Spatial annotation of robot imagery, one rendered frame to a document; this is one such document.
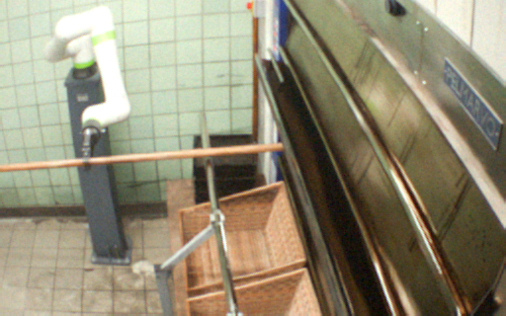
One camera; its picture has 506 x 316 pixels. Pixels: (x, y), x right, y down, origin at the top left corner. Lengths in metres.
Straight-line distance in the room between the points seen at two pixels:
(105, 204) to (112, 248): 0.33
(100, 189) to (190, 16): 1.07
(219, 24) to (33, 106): 1.26
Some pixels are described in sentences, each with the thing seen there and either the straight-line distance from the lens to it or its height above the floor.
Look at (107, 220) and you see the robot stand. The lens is 3.50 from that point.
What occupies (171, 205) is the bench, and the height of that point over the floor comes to 0.58.
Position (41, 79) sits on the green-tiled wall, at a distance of 3.62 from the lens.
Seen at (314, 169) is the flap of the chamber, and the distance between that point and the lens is 1.86.
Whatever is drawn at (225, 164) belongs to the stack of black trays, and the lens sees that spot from 2.85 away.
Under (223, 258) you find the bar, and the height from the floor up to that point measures 1.17.
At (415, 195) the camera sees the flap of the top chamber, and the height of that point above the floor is 1.74.
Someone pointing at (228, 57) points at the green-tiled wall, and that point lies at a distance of 3.53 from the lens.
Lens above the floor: 2.42
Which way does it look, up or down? 31 degrees down
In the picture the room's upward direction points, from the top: straight up
